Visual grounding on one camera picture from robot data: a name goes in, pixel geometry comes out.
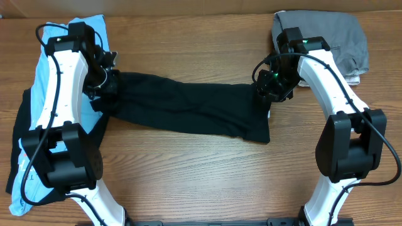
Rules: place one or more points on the light blue t-shirt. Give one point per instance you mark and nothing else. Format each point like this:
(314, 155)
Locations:
(35, 190)

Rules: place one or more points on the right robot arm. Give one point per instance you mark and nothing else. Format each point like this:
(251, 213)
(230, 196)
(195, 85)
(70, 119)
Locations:
(350, 145)

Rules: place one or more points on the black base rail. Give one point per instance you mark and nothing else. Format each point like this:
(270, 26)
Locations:
(268, 222)

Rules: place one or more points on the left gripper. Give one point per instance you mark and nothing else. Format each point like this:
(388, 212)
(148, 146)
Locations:
(112, 90)

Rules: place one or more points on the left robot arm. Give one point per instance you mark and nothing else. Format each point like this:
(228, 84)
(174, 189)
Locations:
(63, 155)

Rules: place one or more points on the black shirt under pile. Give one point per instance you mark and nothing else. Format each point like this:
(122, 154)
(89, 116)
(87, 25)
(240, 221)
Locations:
(22, 125)

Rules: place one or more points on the black t-shirt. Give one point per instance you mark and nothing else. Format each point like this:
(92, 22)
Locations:
(195, 108)

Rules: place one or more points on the grey folded trousers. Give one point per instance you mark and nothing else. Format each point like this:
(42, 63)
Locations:
(342, 31)

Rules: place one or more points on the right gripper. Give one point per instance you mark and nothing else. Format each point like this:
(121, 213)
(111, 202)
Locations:
(265, 89)

